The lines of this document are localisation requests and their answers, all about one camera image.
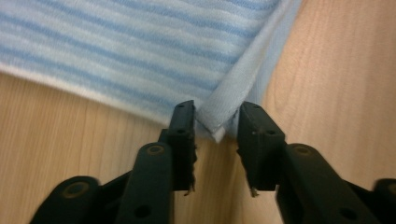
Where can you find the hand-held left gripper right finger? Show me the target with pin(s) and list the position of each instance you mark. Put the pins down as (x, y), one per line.
(261, 146)

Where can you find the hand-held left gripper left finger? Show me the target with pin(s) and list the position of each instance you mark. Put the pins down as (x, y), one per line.
(180, 140)

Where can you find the blue striped towel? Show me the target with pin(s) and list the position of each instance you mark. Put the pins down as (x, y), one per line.
(124, 46)

